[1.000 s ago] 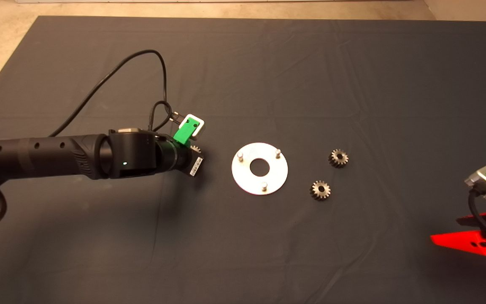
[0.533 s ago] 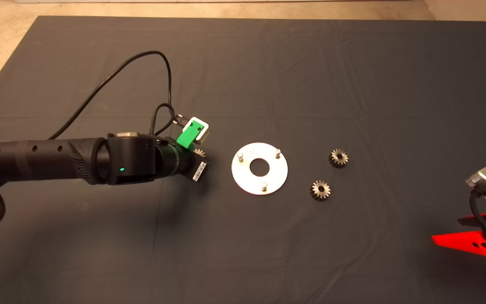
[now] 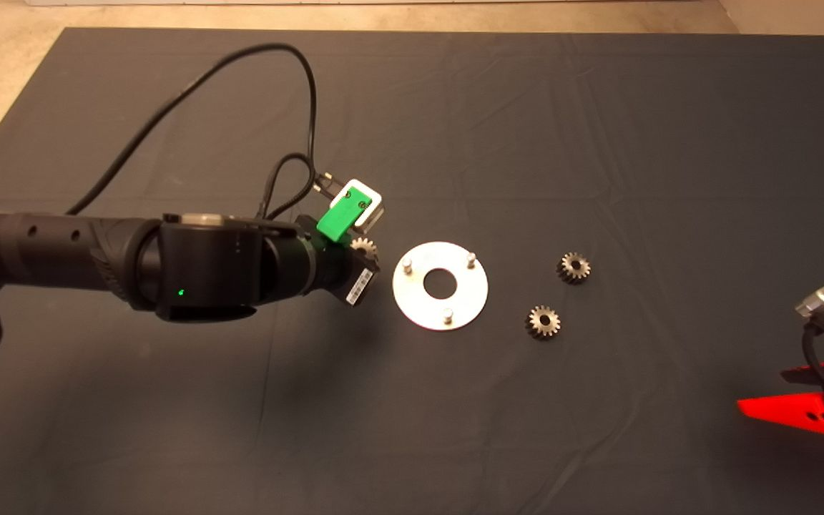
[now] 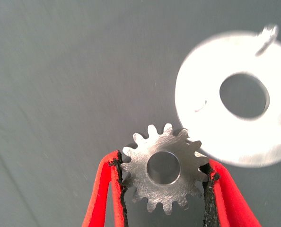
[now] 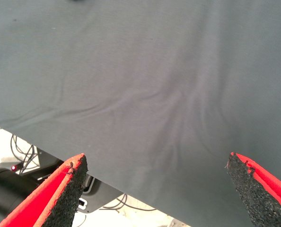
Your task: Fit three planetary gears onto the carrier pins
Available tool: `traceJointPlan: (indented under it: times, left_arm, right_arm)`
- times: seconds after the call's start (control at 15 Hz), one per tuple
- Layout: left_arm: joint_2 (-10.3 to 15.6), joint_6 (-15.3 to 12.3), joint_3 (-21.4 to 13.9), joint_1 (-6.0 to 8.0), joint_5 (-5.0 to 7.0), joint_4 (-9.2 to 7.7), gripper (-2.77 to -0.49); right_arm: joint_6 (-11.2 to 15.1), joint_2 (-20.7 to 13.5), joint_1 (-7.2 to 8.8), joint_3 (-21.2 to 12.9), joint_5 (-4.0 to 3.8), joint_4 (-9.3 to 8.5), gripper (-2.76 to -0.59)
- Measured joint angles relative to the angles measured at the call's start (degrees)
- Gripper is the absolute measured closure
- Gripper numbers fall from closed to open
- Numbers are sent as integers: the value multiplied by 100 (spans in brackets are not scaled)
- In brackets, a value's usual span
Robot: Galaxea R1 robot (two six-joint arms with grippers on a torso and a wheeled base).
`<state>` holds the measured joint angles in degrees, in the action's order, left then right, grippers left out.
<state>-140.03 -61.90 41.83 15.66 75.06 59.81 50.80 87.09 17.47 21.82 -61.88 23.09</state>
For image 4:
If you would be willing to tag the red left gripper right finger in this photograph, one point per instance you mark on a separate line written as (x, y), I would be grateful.
(225, 196)

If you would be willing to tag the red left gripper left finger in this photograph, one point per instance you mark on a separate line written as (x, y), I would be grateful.
(100, 189)

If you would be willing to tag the steel planetary gear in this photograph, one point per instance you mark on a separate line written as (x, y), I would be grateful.
(140, 165)

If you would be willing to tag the round metal carrier plate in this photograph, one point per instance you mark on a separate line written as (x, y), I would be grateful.
(202, 82)

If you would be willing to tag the dark grey table cloth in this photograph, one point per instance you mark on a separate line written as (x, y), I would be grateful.
(60, 82)

